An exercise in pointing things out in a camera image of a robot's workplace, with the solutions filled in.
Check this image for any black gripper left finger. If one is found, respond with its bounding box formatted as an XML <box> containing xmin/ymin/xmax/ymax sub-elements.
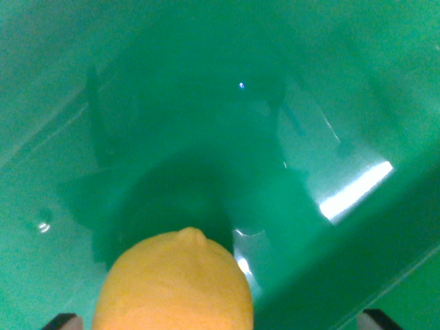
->
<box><xmin>41</xmin><ymin>313</ymin><xmax>85</xmax><ymax>330</ymax></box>

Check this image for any yellow lemon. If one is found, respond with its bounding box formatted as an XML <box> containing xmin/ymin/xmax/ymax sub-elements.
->
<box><xmin>91</xmin><ymin>226</ymin><xmax>254</xmax><ymax>330</ymax></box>

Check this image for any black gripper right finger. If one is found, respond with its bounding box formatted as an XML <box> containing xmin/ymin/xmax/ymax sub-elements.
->
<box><xmin>356</xmin><ymin>309</ymin><xmax>401</xmax><ymax>330</ymax></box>

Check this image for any green plastic bin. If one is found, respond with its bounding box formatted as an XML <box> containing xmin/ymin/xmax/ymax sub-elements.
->
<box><xmin>0</xmin><ymin>0</ymin><xmax>440</xmax><ymax>330</ymax></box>

